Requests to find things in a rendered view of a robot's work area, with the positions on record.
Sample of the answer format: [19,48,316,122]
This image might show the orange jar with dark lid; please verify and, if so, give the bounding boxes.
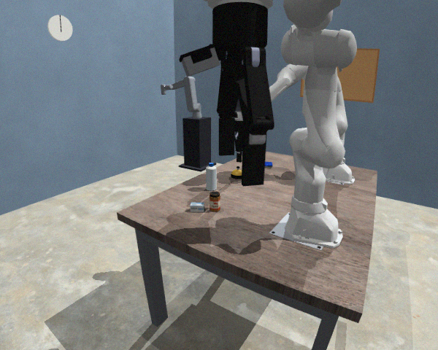
[210,191,220,212]

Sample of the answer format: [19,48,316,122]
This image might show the white bottle with blue cap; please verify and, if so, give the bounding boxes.
[206,163,217,191]

